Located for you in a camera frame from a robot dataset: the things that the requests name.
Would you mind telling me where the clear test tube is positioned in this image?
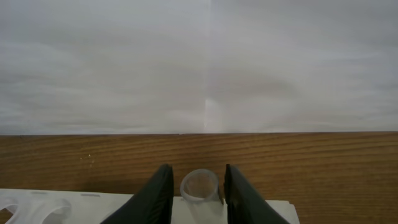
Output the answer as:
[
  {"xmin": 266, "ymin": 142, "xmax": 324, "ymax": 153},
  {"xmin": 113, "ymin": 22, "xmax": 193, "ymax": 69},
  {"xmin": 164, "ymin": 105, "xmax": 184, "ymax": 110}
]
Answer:
[{"xmin": 179, "ymin": 168, "xmax": 226, "ymax": 224}]

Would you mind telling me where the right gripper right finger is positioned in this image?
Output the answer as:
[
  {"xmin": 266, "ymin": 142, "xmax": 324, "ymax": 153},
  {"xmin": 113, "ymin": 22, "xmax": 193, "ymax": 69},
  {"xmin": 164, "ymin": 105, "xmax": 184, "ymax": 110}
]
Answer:
[{"xmin": 223, "ymin": 164, "xmax": 292, "ymax": 224}]

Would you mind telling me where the white test tube rack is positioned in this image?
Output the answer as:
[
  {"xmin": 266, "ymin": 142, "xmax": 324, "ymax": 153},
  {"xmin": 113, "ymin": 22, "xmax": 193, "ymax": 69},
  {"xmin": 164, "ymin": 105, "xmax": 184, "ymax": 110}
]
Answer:
[{"xmin": 0, "ymin": 188, "xmax": 301, "ymax": 224}]

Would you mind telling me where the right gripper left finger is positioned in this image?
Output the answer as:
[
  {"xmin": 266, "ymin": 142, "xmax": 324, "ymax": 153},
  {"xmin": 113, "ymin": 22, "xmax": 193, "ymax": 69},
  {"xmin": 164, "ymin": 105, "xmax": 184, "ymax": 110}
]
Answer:
[{"xmin": 99, "ymin": 164, "xmax": 175, "ymax": 224}]

